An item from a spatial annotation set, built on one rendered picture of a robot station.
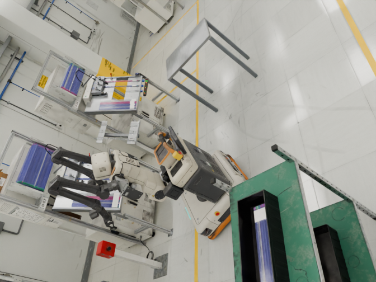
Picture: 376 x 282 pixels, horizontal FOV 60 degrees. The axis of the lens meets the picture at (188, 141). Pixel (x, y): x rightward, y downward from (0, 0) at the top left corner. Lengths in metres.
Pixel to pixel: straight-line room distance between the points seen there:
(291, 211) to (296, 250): 0.18
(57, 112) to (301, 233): 3.79
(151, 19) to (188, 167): 5.42
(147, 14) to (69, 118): 3.65
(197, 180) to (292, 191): 1.27
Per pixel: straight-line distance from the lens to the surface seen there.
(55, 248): 5.34
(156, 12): 7.59
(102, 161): 2.73
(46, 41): 6.52
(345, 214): 2.21
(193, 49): 3.71
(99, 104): 4.64
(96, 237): 4.32
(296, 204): 1.63
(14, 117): 5.95
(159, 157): 2.86
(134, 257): 3.69
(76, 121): 4.78
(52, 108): 4.70
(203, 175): 2.76
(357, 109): 2.95
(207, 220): 3.08
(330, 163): 2.82
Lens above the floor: 2.23
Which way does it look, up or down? 31 degrees down
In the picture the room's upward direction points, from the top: 60 degrees counter-clockwise
